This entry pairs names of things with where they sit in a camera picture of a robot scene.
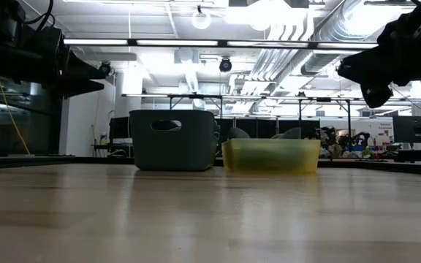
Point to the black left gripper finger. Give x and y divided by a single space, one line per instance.
82 69
79 87

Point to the black partition panels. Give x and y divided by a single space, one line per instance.
258 128

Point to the yellow plastic bin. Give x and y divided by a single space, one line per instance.
269 157

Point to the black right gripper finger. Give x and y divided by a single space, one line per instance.
364 78
364 64

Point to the black computer monitor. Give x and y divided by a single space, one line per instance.
415 129
119 128

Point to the black-framed background table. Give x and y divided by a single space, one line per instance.
196 96
324 99

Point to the background robot workstation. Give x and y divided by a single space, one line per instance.
342 142

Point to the black background desk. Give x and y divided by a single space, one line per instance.
112 147

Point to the small bottle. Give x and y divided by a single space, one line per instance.
103 139

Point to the overhead light bar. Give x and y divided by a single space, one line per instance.
269 44

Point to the black round spotlight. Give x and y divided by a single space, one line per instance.
105 68
225 64

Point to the silver ventilation duct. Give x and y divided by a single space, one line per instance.
320 62

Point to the black table edge rail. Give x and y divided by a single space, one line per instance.
378 168

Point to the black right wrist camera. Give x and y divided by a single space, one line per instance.
376 95

